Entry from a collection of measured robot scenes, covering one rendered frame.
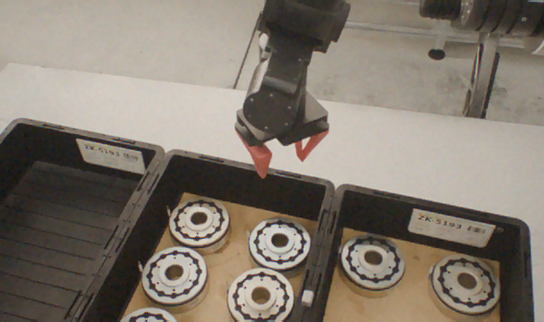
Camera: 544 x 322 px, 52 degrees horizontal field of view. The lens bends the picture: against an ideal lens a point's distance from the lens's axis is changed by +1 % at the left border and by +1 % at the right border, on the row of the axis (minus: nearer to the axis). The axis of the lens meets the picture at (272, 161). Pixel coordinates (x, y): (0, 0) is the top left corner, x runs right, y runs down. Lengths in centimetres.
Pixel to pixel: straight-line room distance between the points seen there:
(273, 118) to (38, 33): 257
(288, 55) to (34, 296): 60
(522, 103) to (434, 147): 137
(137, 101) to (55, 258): 56
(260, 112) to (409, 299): 47
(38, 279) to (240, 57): 190
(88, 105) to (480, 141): 95
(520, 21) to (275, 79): 54
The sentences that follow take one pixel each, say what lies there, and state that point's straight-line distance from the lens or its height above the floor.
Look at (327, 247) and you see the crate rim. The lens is 84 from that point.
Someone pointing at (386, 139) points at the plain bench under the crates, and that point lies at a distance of 133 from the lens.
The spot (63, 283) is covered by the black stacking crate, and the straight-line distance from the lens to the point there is 98.
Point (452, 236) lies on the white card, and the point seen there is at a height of 87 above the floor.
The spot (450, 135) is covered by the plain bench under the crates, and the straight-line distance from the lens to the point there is 138.
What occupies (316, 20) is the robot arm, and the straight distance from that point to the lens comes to 59.
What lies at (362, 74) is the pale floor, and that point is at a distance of 264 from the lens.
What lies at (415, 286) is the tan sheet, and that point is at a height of 83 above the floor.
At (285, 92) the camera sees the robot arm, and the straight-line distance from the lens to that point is 56.
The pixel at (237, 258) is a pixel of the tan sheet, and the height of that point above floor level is 83.
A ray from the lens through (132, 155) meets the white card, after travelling 102.
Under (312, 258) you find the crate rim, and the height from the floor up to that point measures 93.
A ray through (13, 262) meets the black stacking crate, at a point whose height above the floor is 83.
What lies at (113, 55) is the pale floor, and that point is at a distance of 282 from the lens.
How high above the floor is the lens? 163
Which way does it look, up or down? 48 degrees down
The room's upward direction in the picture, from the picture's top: straight up
